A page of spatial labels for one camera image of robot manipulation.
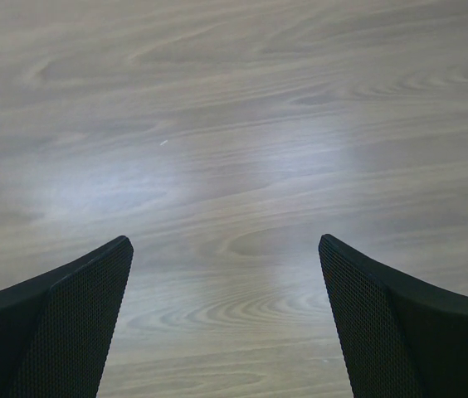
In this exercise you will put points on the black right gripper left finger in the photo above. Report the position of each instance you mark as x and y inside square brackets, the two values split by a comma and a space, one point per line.
[56, 328]

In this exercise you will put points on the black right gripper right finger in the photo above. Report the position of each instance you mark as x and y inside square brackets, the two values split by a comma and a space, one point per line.
[400, 336]

